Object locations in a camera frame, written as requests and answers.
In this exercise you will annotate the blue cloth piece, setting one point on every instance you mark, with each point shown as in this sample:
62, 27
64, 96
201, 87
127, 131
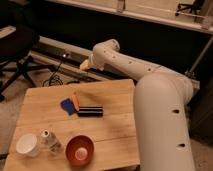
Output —
68, 106

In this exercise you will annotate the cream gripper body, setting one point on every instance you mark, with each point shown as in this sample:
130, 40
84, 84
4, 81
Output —
85, 65

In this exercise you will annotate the red ceramic bowl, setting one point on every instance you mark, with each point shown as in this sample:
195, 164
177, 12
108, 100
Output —
79, 150

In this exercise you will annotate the white cup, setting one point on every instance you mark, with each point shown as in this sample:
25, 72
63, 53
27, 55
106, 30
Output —
27, 145

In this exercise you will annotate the wooden table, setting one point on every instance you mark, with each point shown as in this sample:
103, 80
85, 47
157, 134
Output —
113, 133

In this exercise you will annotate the black office chair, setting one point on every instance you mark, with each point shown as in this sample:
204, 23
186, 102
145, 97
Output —
15, 57

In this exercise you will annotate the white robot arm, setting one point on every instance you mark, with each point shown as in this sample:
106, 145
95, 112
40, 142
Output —
159, 101

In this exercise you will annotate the black rectangular block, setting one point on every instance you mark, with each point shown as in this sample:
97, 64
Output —
90, 112

